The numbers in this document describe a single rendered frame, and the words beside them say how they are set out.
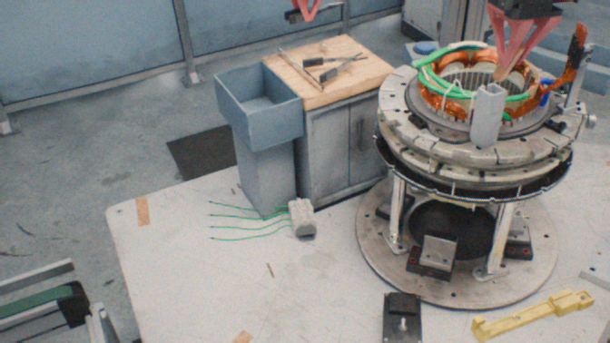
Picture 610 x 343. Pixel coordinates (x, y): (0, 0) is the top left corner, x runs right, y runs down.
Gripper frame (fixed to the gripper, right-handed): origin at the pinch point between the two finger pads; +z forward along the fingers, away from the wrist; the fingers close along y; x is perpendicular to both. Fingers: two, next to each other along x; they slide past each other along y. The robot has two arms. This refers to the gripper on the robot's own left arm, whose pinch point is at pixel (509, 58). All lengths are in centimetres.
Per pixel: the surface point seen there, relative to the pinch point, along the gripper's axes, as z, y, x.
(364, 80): 17.7, -4.5, 31.1
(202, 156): 121, -17, 164
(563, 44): 16, 40, 31
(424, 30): 96, 129, 221
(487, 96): 6.5, -0.3, 2.0
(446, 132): 14.5, -2.6, 6.2
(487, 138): 13.2, 1.0, 1.4
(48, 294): 54, -67, 30
